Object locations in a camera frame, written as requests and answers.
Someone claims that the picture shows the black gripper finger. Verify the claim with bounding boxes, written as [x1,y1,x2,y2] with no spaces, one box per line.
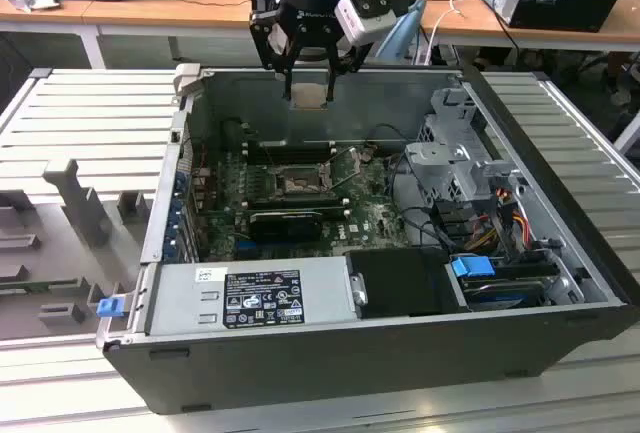
[323,40,372,104]
[248,8,301,101]

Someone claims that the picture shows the silver CPU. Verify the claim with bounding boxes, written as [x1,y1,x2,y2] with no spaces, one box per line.
[289,83,329,111]

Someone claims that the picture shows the metal socket cover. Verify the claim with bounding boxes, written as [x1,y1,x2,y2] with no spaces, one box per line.
[322,144,372,193]

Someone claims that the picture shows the black RAM slot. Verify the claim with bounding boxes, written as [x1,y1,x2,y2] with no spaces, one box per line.
[242,196,346,208]
[247,153,336,161]
[243,202,350,218]
[247,157,337,166]
[248,144,335,152]
[248,149,336,157]

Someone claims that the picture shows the CPU socket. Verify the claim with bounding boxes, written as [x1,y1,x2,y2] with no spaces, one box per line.
[268,161,339,201]

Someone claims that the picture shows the pale blue teach pendant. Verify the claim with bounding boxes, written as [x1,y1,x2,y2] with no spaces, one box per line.
[374,0,429,65]

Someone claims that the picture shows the grey plastic case latch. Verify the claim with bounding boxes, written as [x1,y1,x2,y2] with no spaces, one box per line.
[172,63,203,100]

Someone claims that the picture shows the wooden desk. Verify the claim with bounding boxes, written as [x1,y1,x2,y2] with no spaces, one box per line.
[419,0,640,54]
[0,0,281,72]

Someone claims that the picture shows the grey metal drive cage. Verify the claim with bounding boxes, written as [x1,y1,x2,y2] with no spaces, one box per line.
[403,86,531,207]

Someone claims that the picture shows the green motherboard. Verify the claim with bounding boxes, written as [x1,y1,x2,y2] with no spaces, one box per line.
[199,145,417,262]

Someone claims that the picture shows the black graphics card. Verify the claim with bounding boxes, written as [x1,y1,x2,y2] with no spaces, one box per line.
[248,210,324,243]

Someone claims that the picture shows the blue card retainer clips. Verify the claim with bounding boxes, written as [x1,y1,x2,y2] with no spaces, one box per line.
[167,172,187,260]

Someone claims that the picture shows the blue disk carrier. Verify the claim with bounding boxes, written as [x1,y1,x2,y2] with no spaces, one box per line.
[449,256,497,283]

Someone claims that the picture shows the grey power supply unit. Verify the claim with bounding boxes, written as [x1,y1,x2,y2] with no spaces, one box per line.
[144,256,359,337]

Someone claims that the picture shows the hard disk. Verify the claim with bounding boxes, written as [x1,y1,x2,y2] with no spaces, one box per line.
[462,277,546,312]

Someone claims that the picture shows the grey parts rack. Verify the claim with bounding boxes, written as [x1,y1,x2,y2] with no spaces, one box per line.
[0,157,157,342]

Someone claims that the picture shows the blue case latch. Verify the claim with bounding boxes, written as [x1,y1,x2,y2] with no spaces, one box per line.
[97,297,124,319]

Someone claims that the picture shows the black PC case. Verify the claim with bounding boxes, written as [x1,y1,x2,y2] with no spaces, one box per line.
[94,63,640,417]

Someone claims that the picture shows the green RAM stick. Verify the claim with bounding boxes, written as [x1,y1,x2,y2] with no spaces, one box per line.
[0,280,81,295]

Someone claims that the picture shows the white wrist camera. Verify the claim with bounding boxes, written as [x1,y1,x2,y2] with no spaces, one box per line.
[333,0,397,47]

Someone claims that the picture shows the thin black cable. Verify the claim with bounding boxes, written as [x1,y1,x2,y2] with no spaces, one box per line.
[367,124,419,154]

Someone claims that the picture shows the white cable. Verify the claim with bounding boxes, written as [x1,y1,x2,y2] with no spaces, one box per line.
[428,0,464,54]

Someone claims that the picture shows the thin red wire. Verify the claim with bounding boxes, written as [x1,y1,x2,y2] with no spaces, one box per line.
[192,140,214,177]

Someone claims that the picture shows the black plastic duct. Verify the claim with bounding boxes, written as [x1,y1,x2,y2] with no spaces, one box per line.
[344,247,471,320]

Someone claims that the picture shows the yellow red power wires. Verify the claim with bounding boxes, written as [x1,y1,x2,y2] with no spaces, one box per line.
[462,192,534,250]

